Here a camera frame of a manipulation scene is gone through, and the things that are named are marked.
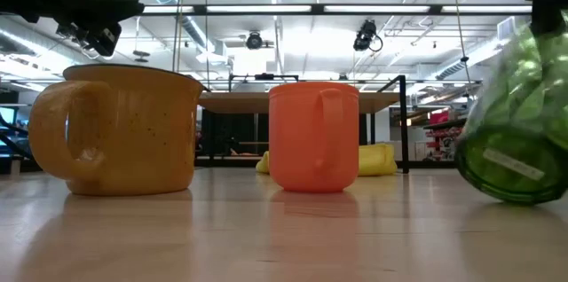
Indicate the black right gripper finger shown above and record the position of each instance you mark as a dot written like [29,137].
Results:
[548,18]

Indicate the red storage shelving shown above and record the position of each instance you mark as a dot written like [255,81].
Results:
[439,118]

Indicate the black table frame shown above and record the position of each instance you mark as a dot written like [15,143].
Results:
[231,162]

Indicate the yellow cloth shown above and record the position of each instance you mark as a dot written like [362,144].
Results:
[377,160]

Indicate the black overhead frame bar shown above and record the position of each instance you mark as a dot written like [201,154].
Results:
[199,9]

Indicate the lit computer screen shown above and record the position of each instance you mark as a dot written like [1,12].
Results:
[6,115]

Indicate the green faceted tumbler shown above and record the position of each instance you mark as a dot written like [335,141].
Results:
[519,109]

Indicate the wooden shelf with black legs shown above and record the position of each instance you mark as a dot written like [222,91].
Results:
[239,102]

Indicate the yellow speckled mug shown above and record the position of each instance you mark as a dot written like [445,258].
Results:
[142,140]

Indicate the orange plastic mug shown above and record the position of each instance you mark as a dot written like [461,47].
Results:
[293,140]

